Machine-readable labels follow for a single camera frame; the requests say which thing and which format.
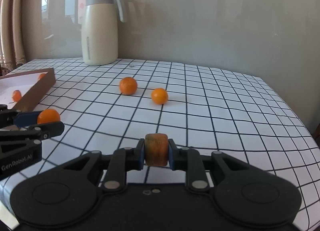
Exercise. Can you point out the small orange kumquat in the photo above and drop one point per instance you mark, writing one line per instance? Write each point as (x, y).
(159, 96)
(48, 116)

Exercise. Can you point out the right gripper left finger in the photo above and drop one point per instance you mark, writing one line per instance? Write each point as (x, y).
(119, 163)

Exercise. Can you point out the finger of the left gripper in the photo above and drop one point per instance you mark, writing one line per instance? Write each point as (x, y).
(12, 119)
(40, 132)

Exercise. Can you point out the brown cardboard box white inside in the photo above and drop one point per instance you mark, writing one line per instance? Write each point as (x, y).
(32, 89)

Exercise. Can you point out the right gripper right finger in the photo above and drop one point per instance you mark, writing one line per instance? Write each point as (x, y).
(192, 163)

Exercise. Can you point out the beige curtain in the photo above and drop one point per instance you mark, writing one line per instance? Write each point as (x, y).
(12, 50)

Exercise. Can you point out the orange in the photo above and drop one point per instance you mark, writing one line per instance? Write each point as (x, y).
(16, 96)

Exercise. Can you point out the large orange mandarin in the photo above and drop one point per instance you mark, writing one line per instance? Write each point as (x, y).
(128, 86)

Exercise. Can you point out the small orange kumquat front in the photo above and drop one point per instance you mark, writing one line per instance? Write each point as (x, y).
(48, 116)

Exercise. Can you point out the checkered white tablecloth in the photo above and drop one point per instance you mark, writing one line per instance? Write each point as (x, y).
(208, 109)

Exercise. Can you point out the cream thermos jug grey lid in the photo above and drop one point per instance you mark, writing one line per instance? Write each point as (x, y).
(99, 31)

